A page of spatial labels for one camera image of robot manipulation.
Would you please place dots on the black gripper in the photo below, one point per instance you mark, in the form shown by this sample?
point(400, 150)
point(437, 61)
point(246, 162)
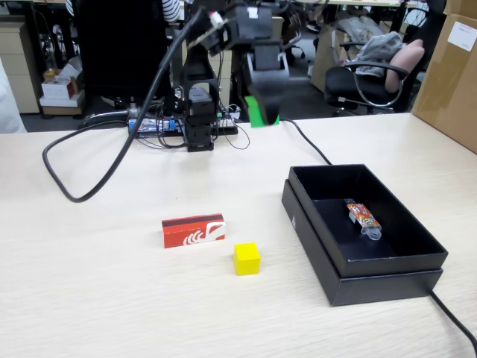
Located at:
point(267, 57)

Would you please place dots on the green cube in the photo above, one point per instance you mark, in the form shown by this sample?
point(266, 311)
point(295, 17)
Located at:
point(255, 113)

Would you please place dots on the yellow cube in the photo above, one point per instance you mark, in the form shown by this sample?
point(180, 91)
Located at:
point(246, 259)

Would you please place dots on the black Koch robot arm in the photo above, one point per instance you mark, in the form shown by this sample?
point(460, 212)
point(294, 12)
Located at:
point(199, 130)

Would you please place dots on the large brown cardboard box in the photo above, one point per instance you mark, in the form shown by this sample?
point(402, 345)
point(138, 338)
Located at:
point(447, 93)

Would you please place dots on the open black box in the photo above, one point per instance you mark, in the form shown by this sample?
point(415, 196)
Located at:
point(372, 268)

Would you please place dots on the small brown cardboard box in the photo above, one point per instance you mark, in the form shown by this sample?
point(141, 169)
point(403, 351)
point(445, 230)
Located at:
point(462, 5)

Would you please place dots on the black articulated pole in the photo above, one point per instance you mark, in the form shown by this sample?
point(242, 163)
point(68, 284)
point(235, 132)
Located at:
point(241, 87)

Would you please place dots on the seated person legs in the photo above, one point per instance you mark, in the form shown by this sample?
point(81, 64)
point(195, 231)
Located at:
point(296, 37)

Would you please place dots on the black office chair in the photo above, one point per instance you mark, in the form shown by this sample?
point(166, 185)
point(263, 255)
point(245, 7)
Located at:
point(341, 80)

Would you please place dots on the gray cloth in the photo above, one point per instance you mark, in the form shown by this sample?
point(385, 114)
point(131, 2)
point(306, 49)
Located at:
point(380, 48)

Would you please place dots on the electronics board with blue connectors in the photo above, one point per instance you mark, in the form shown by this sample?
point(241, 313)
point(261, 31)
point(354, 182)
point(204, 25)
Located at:
point(149, 125)

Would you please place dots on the person in striped shirt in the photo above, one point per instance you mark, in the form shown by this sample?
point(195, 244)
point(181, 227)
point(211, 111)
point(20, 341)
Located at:
point(169, 9)

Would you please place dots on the silver metal stand base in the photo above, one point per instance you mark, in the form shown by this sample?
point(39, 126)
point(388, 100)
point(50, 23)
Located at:
point(132, 110)

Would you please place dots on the pink cushion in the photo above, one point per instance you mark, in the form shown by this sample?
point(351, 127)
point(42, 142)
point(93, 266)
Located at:
point(406, 59)

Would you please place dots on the black monitor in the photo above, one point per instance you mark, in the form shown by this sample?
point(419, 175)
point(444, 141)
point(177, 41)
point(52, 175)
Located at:
point(123, 48)

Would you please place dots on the open white carton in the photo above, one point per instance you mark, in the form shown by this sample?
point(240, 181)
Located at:
point(72, 69)

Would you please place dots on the white paper label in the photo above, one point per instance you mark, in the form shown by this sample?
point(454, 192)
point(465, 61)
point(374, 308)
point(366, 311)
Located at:
point(462, 35)

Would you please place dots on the flat white carton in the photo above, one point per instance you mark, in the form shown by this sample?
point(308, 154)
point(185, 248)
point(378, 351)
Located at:
point(61, 102)

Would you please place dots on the white carton with red side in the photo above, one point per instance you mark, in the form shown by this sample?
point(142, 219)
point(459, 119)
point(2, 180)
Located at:
point(56, 88)

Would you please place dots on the beige drawer cabinet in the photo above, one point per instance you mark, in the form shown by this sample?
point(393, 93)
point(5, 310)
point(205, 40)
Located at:
point(15, 74)

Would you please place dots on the person in white clothing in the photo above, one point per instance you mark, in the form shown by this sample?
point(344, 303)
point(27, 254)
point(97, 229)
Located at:
point(9, 104)

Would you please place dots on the beige drawer pedestal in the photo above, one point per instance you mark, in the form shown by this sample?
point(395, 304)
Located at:
point(225, 74)

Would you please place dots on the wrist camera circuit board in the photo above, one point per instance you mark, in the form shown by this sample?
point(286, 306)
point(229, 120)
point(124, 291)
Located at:
point(220, 37)

